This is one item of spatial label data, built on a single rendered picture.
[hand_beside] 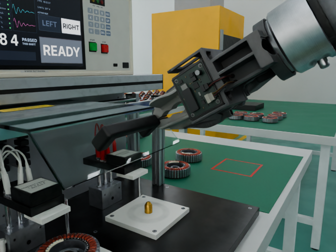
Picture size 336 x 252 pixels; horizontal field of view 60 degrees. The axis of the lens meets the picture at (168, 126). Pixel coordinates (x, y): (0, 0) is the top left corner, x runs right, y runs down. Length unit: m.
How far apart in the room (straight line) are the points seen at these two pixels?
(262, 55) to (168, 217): 0.51
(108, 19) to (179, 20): 3.66
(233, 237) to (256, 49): 0.48
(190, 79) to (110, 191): 0.53
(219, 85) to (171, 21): 4.18
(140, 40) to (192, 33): 2.99
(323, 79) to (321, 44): 5.32
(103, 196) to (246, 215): 0.37
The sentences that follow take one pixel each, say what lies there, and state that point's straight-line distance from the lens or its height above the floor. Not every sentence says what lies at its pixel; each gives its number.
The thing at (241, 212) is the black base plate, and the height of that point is 0.77.
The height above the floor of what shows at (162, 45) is 1.47.
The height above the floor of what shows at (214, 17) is 1.80.
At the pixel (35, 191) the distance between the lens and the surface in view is 0.57.
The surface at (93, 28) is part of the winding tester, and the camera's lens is 0.74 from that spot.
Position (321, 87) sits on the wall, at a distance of 5.65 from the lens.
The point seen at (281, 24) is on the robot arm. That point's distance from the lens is 0.32.
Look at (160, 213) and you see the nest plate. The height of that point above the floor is 0.78.
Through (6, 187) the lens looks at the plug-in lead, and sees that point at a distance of 0.63.
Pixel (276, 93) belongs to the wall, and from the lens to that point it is 5.76.
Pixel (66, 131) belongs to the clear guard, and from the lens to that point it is 0.38.
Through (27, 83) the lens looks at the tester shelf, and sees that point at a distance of 0.59.
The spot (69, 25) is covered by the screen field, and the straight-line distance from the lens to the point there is 0.69.
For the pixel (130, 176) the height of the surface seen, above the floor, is 0.88.
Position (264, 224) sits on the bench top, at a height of 0.75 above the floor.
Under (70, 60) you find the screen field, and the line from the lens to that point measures 0.69.
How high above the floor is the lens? 1.13
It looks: 11 degrees down
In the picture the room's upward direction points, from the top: straight up
